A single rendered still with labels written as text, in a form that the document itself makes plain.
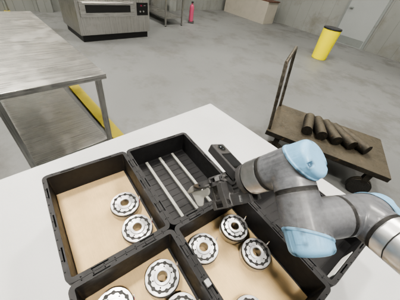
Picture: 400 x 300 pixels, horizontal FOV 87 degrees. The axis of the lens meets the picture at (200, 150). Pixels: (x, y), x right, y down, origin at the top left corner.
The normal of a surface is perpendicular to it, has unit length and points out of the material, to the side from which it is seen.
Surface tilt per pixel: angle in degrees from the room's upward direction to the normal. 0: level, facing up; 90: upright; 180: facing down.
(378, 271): 0
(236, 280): 0
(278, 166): 69
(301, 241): 58
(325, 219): 29
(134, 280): 0
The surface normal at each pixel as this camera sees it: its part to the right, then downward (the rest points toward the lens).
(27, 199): 0.14, -0.73
